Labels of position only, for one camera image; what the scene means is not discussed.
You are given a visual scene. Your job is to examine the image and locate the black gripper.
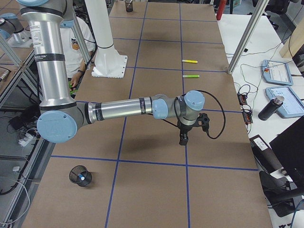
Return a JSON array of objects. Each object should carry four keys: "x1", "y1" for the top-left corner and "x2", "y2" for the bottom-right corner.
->
[{"x1": 177, "y1": 122, "x2": 193, "y2": 145}]

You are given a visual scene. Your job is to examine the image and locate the green highlighter pen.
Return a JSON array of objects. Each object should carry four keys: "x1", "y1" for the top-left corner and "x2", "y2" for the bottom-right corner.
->
[{"x1": 182, "y1": 75, "x2": 200, "y2": 78}]

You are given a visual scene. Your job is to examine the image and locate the brown paper table mat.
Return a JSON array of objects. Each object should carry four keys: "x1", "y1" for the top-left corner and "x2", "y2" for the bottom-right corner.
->
[{"x1": 23, "y1": 1, "x2": 272, "y2": 228}]

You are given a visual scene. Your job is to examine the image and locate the teach pendant near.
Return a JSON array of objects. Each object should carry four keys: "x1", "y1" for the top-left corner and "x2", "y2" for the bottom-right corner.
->
[{"x1": 265, "y1": 85, "x2": 304, "y2": 119}]

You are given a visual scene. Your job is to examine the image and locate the black water bottle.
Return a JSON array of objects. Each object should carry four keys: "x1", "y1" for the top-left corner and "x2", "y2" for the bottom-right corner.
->
[{"x1": 258, "y1": 95, "x2": 285, "y2": 121}]

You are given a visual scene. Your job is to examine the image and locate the yellow highlighter pen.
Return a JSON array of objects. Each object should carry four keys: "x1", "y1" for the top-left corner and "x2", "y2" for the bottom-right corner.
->
[{"x1": 182, "y1": 59, "x2": 198, "y2": 64}]

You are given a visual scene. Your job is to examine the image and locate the black mesh cup near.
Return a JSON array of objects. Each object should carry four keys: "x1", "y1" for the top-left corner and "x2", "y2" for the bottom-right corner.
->
[{"x1": 69, "y1": 165, "x2": 92, "y2": 187}]

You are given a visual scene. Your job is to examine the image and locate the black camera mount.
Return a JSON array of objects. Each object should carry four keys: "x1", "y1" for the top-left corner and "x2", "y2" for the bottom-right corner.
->
[{"x1": 194, "y1": 113, "x2": 209, "y2": 134}]

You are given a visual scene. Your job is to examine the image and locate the person in white shirt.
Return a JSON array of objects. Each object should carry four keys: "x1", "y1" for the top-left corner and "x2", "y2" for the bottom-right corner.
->
[{"x1": 60, "y1": 17, "x2": 95, "y2": 90}]

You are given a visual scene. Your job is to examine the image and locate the aluminium frame post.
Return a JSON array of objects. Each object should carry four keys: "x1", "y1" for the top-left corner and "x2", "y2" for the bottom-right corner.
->
[{"x1": 227, "y1": 0, "x2": 269, "y2": 75}]

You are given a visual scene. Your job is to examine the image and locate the black mesh cup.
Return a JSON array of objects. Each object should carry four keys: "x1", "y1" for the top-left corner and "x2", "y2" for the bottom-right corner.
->
[
  {"x1": 69, "y1": 165, "x2": 92, "y2": 187},
  {"x1": 124, "y1": 0, "x2": 133, "y2": 12}
]

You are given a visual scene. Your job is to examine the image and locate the teach pendant far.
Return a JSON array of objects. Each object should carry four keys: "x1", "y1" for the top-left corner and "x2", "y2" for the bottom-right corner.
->
[{"x1": 261, "y1": 59, "x2": 293, "y2": 86}]

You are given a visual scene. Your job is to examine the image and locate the white camera stand pedestal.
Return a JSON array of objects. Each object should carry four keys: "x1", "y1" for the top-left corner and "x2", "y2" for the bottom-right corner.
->
[{"x1": 85, "y1": 0, "x2": 128, "y2": 78}]

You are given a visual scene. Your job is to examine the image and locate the teach pendant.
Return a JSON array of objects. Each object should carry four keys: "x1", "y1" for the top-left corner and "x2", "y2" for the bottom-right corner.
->
[
  {"x1": 265, "y1": 85, "x2": 304, "y2": 119},
  {"x1": 261, "y1": 59, "x2": 293, "y2": 86}
]

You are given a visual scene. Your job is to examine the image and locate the black monitor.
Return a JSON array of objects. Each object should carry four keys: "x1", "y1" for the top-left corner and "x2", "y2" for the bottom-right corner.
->
[{"x1": 270, "y1": 117, "x2": 304, "y2": 187}]

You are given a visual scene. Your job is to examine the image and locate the black mesh cup far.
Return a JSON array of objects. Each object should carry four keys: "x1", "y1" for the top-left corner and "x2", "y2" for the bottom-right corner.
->
[{"x1": 124, "y1": 0, "x2": 133, "y2": 12}]

